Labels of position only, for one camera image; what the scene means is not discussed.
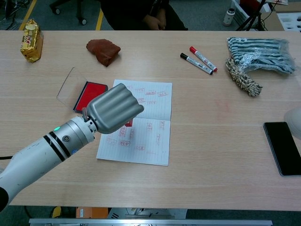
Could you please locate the black smartphone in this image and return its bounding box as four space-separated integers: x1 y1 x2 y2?
262 121 301 177

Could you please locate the brown cardboard box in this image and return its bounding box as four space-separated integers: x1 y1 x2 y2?
260 3 301 31

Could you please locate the seated person in black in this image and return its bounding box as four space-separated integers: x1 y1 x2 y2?
100 0 189 31

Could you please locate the white plastic crate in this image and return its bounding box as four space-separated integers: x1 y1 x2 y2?
231 0 271 24

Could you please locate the aluminium rail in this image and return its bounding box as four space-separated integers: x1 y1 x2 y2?
28 218 273 226

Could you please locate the orange box under table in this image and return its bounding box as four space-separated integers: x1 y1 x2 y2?
76 207 111 219

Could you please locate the reddish brown folded cloth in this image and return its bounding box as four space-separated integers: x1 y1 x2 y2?
86 39 121 67

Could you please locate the striped cloth in plastic bag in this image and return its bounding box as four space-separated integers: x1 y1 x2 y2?
226 37 296 75

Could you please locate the black office chair base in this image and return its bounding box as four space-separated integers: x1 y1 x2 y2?
49 0 87 26

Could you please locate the black capped whiteboard marker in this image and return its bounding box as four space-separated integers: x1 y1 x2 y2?
180 52 214 75

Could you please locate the red ink pad clear lid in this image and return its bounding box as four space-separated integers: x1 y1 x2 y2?
56 67 109 113

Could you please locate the red capped whiteboard marker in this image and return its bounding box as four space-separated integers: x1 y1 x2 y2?
189 46 218 73

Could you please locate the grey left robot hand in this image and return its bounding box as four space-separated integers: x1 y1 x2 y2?
86 82 144 135

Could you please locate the open white lined notebook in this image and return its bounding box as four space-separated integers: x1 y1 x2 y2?
96 79 173 167

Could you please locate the beige braided rope bundle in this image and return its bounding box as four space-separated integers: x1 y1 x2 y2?
225 57 263 97

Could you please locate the gold foil snack packet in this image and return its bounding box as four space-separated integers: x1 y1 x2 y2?
20 18 44 63

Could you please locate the black tripod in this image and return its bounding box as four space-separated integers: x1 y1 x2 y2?
236 0 268 32

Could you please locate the white thermos bottle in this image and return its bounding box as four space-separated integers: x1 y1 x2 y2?
222 8 236 26

